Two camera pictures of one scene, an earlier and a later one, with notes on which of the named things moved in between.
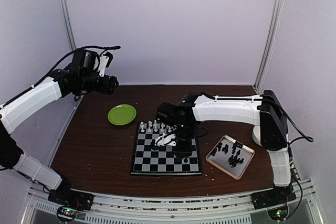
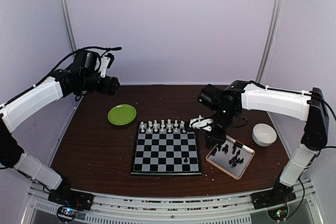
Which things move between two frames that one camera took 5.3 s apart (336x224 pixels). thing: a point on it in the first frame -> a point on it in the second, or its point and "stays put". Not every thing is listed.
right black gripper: x=187 y=151 -> x=214 y=139
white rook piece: x=142 y=126 stays put
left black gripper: x=108 y=87 stays put
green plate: x=122 y=115 stays put
